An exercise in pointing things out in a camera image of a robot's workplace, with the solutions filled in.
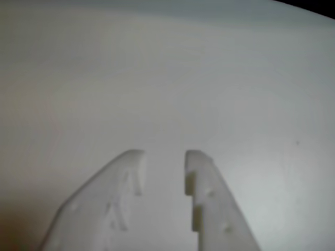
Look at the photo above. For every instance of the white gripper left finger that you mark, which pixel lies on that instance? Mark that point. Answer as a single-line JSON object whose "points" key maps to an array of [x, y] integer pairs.
{"points": [[96, 209]]}

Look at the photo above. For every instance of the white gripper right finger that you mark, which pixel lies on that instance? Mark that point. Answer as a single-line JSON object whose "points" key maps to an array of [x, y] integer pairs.
{"points": [[214, 214]]}

